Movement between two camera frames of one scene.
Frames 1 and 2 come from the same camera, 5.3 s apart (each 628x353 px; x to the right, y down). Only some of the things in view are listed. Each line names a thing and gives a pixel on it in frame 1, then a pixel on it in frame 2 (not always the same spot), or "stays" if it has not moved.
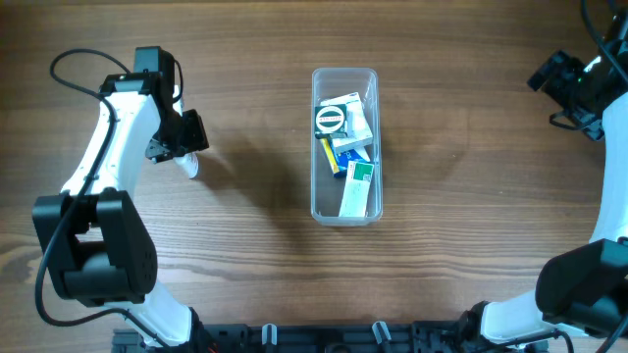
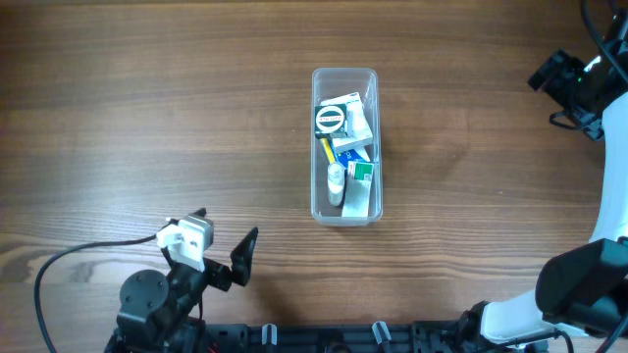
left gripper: [164, 150] → [216, 273]
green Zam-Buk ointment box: [331, 120] stays
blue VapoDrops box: [340, 161] stays
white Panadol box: [355, 197] stays
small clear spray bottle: [190, 162] → [336, 183]
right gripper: [548, 74] stays
